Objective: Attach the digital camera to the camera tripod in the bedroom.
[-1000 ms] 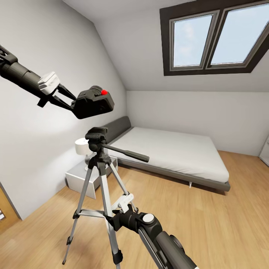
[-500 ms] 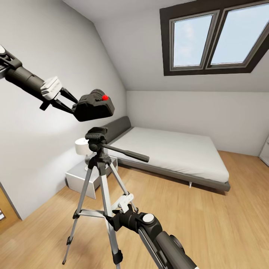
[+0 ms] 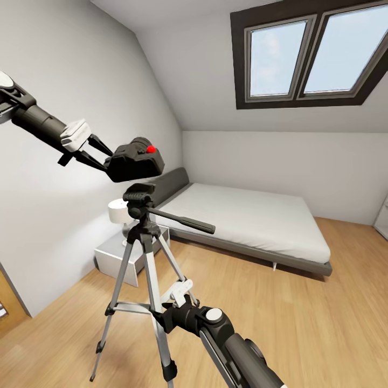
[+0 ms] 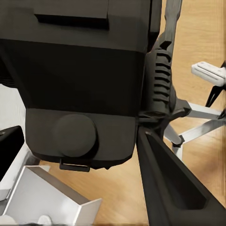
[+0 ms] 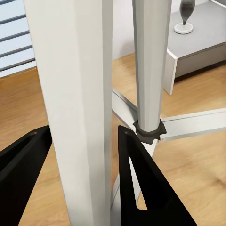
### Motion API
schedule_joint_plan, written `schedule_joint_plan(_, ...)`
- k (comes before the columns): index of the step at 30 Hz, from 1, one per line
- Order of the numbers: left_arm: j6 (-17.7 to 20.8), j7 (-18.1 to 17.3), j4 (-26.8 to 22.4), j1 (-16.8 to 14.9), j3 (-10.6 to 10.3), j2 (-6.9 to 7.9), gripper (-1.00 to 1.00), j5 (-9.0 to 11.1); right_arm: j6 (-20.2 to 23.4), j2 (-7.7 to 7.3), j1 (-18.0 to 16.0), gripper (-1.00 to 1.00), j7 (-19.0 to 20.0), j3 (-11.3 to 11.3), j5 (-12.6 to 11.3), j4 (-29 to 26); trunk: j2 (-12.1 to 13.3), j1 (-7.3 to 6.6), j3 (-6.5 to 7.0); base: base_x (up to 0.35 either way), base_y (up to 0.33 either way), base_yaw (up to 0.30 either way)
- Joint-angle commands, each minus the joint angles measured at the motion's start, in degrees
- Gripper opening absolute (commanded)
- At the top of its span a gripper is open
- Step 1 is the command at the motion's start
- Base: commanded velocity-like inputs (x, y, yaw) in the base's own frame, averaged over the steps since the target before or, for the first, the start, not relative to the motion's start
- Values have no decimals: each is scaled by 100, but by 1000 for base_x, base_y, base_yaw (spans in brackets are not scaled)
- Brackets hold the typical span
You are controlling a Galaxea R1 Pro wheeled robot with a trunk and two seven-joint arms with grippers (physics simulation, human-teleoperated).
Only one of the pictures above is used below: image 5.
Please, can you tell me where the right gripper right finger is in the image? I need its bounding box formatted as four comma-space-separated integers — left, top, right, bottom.
118, 125, 198, 226

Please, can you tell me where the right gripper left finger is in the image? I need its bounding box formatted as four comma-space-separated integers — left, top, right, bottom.
0, 125, 53, 226

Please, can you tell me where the camera tripod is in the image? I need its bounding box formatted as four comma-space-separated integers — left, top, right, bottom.
23, 0, 226, 226

